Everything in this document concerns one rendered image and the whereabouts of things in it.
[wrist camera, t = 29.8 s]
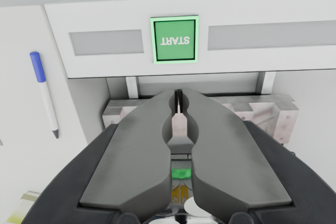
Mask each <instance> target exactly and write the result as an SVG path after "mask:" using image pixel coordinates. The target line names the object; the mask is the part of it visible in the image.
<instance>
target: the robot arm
mask: <svg viewBox="0 0 336 224"><path fill-rule="evenodd" d="M178 99H179V109H180V114H182V113H183V115H184V116H185V117H186V118H187V137H188V138H189V139H190V140H191V141H192V142H193V144H194V146H193V148H192V150H191V184H192V192H193V199H194V202H195V204H196V205H197V206H198V207H199V208H201V209H202V210H204V211H206V212H207V213H209V214H211V215H213V216H214V217H216V218H218V219H219V220H221V221H222V222H223V224H336V192H335V191H334V190H333V189H332V188H331V187H330V186H329V185H328V184H327V183H326V182H325V181H324V180H323V179H322V178H321V177H320V176H319V175H318V174H317V173H316V172H315V171H314V170H312V169H311V168H310V167H309V166H308V165H307V164H306V163H304V162H303V161H302V160H301V159H299V158H298V157H297V156H296V155H294V154H293V153H292V152H290V151H289V150H288V149H287V148H285V147H284V146H283V145H282V144H280V143H279V142H278V141H277V140H275V139H274V138H273V137H271V136H270V135H269V134H268V133H266V132H265V131H264V130H263V129H261V128H260V127H259V126H258V125H256V124H255V123H254V122H252V121H251V120H243V119H241V118H240V117H239V116H238V115H236V114H235V113H234V112H233V111H231V110H230V109H228V108H227V107H225V106H224V105H222V104H220V103H219V102H217V101H215V100H213V99H211V98H209V97H207V96H205V95H203V94H200V93H198V92H196V91H194V90H192V89H190V88H188V87H185V88H182V89H174V88H168V89H166V90H164V91H163V92H161V93H159V94H158V95H156V96H154V97H152V98H151V99H149V100H147V101H145V102H144V103H142V104H141V105H139V106H137V107H136V108H135V109H133V110H132V111H131V112H130V113H128V114H127V115H126V116H125V117H124V118H123V119H122V120H121V121H120V122H119V123H111V124H110V125H109V126H108V127H107V128H106V129H105V130H104V131H102V132H101V133H100V134H99V135H98V136H97V137H96V138H95V139H94V140H93V141H92V142H91V143H90V144H89V145H87V146H86V147H85V148H84V149H83V150H82V151H81V152H80V153H79V154H78V155H77V156H76V157H75V158H73V159H72V160H71V161H70V162H69V163H68V164H67V165H66V166H65V167H64V168H63V169H62V170H61V171H60V172H59V173H58V174H57V175H56V176H55V177H54V178H53V179H52V181H51V182H50V183H49V184H48V185H47V186H46V188H45V189H44V190H43V191H42V193H41V194H40V195H39V197H38V198H37V199H36V201H35V202H34V204H33V205H32V206H31V208H30V209H29V211H28V212H27V214H26V216H25V217H24V219H23V220H22V222H21V224H144V222H145V221H146V220H148V219H150V218H151V217H153V216H154V215H156V214H157V213H159V212H161V211H162V210H164V209H165V208H167V207H168V206H169V204H170V202H171V199H172V163H171V151H170V149H169V147H168V146H167V143H168V142H169V141H170V139H171V138H172V137H173V126H172V118H173V117H174V115H175V114H178Z"/></svg>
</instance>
